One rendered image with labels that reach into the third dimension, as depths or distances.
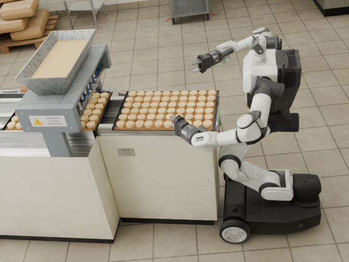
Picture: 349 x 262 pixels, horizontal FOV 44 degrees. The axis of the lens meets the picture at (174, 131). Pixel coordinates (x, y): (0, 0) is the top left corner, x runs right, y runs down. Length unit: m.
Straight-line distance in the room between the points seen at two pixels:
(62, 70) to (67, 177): 0.64
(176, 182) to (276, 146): 1.20
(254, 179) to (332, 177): 0.81
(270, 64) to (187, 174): 0.87
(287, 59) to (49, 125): 1.32
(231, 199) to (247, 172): 0.27
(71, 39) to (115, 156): 0.78
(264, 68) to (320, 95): 2.06
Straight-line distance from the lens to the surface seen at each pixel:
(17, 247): 3.34
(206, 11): 5.74
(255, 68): 2.29
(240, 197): 3.00
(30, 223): 3.13
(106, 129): 2.58
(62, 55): 2.63
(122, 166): 2.74
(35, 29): 5.84
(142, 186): 2.84
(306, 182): 2.91
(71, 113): 2.31
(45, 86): 2.39
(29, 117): 2.42
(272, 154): 3.60
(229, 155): 2.70
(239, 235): 2.94
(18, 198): 2.96
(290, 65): 2.32
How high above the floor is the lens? 2.40
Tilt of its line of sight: 38 degrees down
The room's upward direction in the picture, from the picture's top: 8 degrees counter-clockwise
